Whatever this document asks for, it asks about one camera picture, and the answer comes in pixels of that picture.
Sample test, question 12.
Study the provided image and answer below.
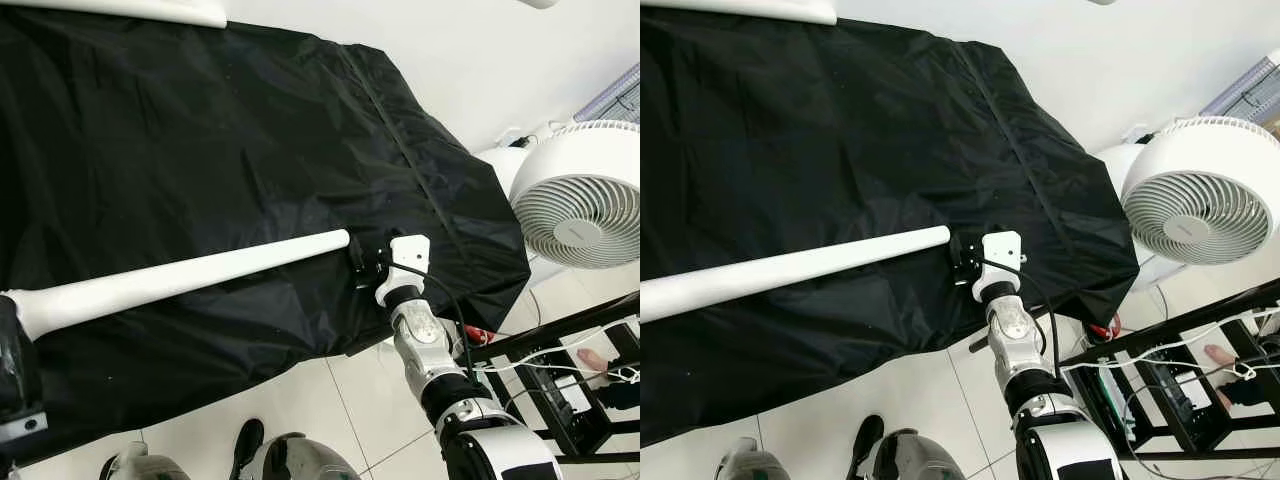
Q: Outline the black table cloth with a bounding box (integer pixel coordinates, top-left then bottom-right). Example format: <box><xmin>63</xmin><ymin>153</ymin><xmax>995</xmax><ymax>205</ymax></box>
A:
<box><xmin>640</xmin><ymin>5</ymin><xmax>1142</xmax><ymax>448</ymax></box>
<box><xmin>0</xmin><ymin>5</ymin><xmax>532</xmax><ymax>468</ymax></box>

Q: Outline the grey robot left foot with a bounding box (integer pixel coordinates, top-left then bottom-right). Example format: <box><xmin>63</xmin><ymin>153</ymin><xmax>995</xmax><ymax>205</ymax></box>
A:
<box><xmin>99</xmin><ymin>439</ymin><xmax>193</xmax><ymax>480</ymax></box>
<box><xmin>714</xmin><ymin>437</ymin><xmax>793</xmax><ymax>480</ymax></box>

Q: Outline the dark robot right foot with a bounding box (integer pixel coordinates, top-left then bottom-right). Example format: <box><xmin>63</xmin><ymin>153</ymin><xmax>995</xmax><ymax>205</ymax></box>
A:
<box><xmin>849</xmin><ymin>414</ymin><xmax>963</xmax><ymax>480</ymax></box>
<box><xmin>231</xmin><ymin>417</ymin><xmax>363</xmax><ymax>480</ymax></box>

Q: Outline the black metal floor rack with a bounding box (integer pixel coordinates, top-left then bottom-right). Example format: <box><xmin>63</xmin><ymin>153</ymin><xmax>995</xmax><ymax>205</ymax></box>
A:
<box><xmin>468</xmin><ymin>288</ymin><xmax>641</xmax><ymax>468</ymax></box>
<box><xmin>1058</xmin><ymin>278</ymin><xmax>1280</xmax><ymax>463</ymax></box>

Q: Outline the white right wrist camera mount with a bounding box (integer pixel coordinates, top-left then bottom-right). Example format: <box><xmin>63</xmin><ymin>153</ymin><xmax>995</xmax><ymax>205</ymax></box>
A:
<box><xmin>974</xmin><ymin>229</ymin><xmax>1027</xmax><ymax>303</ymax></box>
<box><xmin>374</xmin><ymin>234</ymin><xmax>432</xmax><ymax>307</ymax></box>

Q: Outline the white floor cable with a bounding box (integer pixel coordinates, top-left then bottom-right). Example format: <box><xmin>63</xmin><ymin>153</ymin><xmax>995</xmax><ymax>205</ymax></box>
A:
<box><xmin>468</xmin><ymin>343</ymin><xmax>641</xmax><ymax>393</ymax></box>
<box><xmin>1058</xmin><ymin>308</ymin><xmax>1280</xmax><ymax>383</ymax></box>

